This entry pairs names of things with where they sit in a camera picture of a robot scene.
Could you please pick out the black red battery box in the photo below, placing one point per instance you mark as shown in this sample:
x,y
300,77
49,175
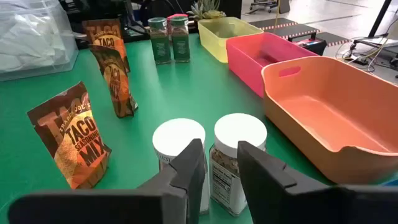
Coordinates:
x,y
314,46

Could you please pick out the green table mat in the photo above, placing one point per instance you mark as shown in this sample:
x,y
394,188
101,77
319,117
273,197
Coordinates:
x,y
186,93

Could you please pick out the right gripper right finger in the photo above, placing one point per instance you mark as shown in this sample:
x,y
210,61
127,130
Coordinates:
x,y
295,205

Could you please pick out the office chair wheeled base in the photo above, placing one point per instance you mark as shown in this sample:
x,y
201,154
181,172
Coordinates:
x,y
267,5

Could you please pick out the yellow plastic bin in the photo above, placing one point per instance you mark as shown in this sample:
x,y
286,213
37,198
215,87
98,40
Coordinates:
x,y
217,43

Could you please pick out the black metal stand frame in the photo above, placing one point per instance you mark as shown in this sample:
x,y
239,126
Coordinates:
x,y
373,42

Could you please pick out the red-lid spice jar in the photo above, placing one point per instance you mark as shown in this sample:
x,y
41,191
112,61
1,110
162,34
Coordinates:
x,y
174,16

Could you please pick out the white-lid glass spice jar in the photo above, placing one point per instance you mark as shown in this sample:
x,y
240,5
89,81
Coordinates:
x,y
177,137
239,130

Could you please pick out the grey white cloth pile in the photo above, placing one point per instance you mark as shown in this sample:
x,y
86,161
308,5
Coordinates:
x,y
28,43

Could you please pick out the pink plastic bin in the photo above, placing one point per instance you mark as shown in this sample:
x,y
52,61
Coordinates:
x,y
245,68

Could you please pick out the black slanted post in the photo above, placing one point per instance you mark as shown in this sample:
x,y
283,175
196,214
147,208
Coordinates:
x,y
380,18

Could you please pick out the orange plastic bin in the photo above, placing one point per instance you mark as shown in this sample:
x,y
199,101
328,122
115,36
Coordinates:
x,y
311,149

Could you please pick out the green-lid spice jar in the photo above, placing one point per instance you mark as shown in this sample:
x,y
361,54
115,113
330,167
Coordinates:
x,y
181,46
160,46

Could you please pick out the clear plastic storage container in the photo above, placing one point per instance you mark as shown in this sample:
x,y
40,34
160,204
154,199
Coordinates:
x,y
31,6

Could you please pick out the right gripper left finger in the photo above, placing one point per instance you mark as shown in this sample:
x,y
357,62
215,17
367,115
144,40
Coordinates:
x,y
124,208

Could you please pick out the small succulent plant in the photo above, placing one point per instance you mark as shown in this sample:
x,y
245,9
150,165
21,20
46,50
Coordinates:
x,y
205,9

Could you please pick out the black floor mat striped edge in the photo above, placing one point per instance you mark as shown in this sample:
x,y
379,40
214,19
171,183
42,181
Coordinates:
x,y
295,30
332,38
270,22

